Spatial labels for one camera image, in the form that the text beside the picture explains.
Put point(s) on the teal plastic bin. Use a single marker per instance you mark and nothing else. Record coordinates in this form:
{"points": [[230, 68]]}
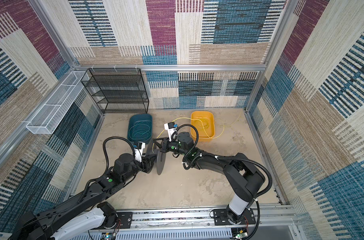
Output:
{"points": [[140, 128]]}

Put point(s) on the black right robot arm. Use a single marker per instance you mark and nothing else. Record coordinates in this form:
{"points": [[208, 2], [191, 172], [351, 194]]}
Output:
{"points": [[248, 179]]}

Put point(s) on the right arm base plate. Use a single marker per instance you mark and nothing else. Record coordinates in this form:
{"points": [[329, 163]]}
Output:
{"points": [[224, 217]]}

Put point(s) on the grey perforated cable spool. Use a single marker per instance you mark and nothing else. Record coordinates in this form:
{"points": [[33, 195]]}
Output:
{"points": [[160, 157]]}

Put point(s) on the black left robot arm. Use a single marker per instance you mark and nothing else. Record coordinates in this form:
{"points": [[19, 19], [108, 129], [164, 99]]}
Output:
{"points": [[89, 209]]}

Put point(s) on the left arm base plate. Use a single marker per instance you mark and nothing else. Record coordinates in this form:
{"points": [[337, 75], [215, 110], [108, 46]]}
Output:
{"points": [[120, 220]]}

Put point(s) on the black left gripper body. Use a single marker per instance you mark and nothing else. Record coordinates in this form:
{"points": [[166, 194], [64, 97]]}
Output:
{"points": [[145, 165]]}

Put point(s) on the yellow plastic bin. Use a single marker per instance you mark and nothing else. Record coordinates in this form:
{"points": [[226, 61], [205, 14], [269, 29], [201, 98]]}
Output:
{"points": [[204, 122]]}

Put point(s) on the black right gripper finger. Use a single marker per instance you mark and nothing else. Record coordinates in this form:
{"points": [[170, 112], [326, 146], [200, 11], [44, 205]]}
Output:
{"points": [[164, 140], [159, 147]]}

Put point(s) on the black wire mesh shelf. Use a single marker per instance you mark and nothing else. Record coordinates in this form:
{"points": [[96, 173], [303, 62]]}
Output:
{"points": [[117, 90]]}

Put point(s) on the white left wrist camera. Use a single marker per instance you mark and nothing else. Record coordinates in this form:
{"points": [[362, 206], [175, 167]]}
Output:
{"points": [[139, 148]]}

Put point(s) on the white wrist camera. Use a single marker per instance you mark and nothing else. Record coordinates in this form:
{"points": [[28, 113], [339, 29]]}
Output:
{"points": [[139, 148], [171, 129]]}

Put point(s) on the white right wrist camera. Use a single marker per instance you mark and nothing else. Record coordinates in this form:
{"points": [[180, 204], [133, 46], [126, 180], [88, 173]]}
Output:
{"points": [[171, 129]]}

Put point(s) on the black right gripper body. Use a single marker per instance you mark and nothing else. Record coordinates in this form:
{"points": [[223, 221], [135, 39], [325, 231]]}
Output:
{"points": [[173, 147]]}

